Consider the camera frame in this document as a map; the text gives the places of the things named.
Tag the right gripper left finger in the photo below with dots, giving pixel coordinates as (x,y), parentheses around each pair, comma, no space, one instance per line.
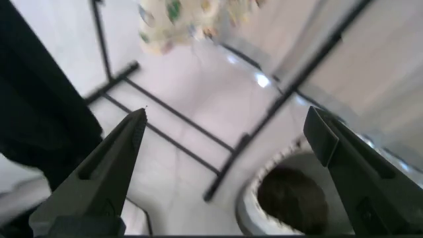
(96,185)

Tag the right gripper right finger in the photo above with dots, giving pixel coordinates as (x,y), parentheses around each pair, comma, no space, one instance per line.
(373,185)

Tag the black garment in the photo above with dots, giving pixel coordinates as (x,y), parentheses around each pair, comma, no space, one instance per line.
(33,99)

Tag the cream printed garment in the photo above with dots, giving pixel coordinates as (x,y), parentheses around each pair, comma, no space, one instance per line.
(172,20)

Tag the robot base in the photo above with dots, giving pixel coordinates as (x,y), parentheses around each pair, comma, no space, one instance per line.
(20,201)

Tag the black clothes rack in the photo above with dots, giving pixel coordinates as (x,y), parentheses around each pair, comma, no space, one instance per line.
(225,169)

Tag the white laundry basket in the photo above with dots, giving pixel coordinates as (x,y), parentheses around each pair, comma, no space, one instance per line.
(243,211)

